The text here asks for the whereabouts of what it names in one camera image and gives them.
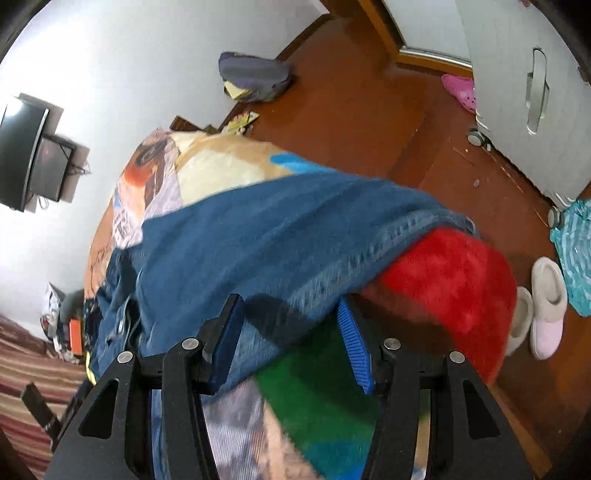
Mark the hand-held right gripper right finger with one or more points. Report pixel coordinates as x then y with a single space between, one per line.
353 346

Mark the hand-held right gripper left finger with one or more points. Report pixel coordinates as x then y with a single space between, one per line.
225 344

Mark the blue fuzzy towel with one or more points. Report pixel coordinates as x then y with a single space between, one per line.
277 240

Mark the orange box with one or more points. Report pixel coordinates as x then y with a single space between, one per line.
75 334

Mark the pink fluffy slipper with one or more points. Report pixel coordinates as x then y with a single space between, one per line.
548 304
519 323

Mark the colourful printed blanket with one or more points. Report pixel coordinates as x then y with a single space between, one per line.
221 161

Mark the black object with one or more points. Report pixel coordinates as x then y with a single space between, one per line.
39 408

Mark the striped curtain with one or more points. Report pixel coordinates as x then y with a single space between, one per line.
23 369

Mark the yellow booklet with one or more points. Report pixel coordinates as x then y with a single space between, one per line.
241 122

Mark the teal striped bag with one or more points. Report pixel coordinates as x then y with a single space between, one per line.
575 258

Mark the grey backpack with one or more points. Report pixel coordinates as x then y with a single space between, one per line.
258 74

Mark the pink clog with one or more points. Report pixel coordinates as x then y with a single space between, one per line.
459 90

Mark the white wheeled cabinet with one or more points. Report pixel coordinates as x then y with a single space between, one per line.
503 83

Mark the white door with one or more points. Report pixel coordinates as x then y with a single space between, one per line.
420 21

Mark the wooden bed frame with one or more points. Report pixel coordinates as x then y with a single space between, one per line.
184 124

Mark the wall television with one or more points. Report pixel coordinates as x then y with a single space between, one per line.
23 152

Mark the wooden door frame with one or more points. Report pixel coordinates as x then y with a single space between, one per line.
383 27

